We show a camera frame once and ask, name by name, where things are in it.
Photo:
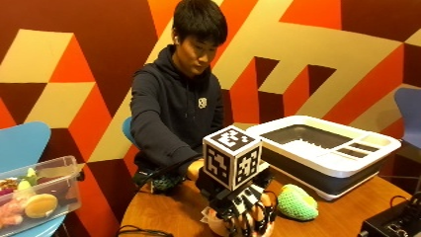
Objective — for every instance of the white earbud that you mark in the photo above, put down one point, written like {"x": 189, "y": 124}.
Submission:
{"x": 176, "y": 39}

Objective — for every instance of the clear plastic storage box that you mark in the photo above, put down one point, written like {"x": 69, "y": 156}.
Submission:
{"x": 39, "y": 194}

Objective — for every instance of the black electronic device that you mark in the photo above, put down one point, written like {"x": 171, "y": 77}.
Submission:
{"x": 392, "y": 222}

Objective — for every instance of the purple blue chair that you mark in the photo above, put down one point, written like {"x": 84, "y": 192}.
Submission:
{"x": 409, "y": 113}

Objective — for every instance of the pink white soft toy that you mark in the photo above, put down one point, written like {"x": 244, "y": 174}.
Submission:
{"x": 213, "y": 223}

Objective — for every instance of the green yellow toy vegetable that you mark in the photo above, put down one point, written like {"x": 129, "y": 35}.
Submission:
{"x": 28, "y": 177}

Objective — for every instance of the blue chair behind person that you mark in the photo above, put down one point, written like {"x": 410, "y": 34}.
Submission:
{"x": 127, "y": 130}

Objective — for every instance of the white grey collapsible dish tub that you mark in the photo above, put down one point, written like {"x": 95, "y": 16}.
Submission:
{"x": 324, "y": 149}

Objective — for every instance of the yellow round toy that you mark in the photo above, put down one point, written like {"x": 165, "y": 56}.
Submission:
{"x": 40, "y": 205}

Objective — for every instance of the white cube with black markers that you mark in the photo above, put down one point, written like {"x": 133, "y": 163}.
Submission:
{"x": 232, "y": 156}

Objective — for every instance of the green crocheted soft toy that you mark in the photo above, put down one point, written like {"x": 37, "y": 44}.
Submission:
{"x": 297, "y": 202}

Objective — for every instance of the light blue chair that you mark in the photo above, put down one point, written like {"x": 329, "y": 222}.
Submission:
{"x": 21, "y": 148}

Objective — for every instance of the person in dark hoodie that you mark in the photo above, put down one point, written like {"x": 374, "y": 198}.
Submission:
{"x": 175, "y": 105}

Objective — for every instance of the dark green crocheted toy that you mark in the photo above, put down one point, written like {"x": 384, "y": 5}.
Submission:
{"x": 165, "y": 182}

